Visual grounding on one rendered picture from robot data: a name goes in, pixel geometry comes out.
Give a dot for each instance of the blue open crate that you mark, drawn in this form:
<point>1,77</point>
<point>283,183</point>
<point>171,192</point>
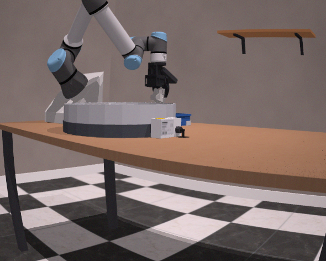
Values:
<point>185,119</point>

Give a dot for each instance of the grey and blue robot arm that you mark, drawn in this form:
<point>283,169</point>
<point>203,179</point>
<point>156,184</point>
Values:
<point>60,63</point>

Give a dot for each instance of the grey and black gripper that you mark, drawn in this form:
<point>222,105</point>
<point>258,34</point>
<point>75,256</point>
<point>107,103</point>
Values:
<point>157,79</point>

